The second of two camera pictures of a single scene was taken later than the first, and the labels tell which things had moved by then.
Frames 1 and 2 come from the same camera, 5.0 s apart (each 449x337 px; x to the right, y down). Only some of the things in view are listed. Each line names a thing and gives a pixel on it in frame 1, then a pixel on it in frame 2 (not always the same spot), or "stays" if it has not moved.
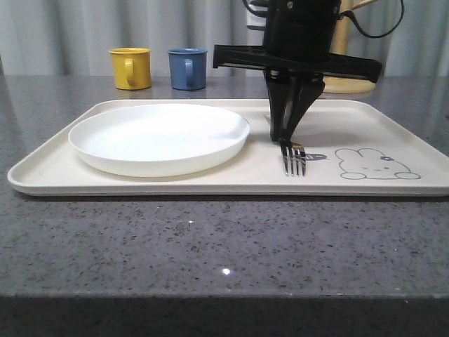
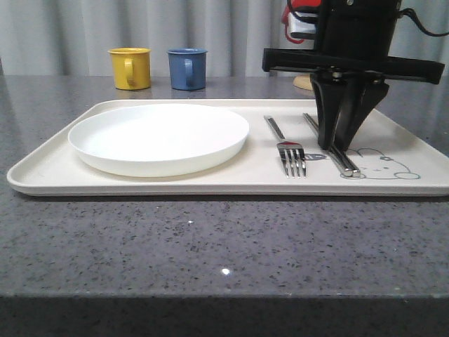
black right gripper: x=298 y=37 to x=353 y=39
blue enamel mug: x=188 y=68 stays
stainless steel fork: x=296 y=152 stays
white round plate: x=157 y=140 stays
